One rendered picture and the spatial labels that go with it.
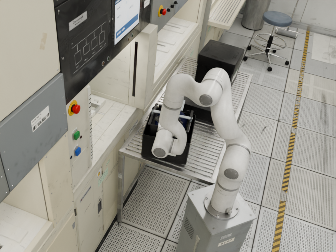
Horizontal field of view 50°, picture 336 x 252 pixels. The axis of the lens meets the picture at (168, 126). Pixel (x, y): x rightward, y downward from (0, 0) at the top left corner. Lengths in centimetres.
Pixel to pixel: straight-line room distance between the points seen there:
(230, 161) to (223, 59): 122
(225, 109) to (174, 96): 22
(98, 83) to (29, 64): 119
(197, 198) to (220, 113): 61
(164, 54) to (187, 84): 144
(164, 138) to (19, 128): 78
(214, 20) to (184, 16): 33
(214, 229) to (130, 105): 96
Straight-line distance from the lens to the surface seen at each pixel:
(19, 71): 120
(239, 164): 165
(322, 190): 346
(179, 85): 155
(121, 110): 232
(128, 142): 226
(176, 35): 327
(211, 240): 196
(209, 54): 274
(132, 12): 188
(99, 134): 215
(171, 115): 165
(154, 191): 299
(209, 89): 145
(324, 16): 620
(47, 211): 175
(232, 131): 162
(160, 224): 281
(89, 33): 151
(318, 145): 389
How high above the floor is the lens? 231
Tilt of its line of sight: 40 degrees down
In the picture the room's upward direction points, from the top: 8 degrees clockwise
